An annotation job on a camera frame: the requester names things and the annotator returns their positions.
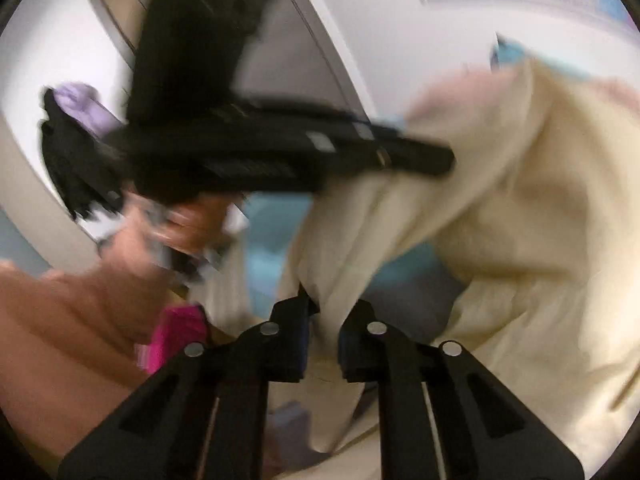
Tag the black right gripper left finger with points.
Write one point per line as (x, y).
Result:
(203, 414)

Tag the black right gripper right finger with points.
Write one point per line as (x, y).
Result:
(442, 414)

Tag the cream yellow coat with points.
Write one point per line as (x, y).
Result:
(540, 222)

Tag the dark clothes on hook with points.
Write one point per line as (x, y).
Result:
(75, 122)

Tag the person's left hand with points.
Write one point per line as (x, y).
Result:
(190, 240)

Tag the pink cloth item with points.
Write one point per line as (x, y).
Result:
(178, 327)

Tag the light blue bed sheet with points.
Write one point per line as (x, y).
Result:
(415, 290)

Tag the grey wooden door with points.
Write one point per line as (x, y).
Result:
(185, 54)

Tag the olive brown jacket sleeve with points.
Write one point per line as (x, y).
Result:
(68, 351)

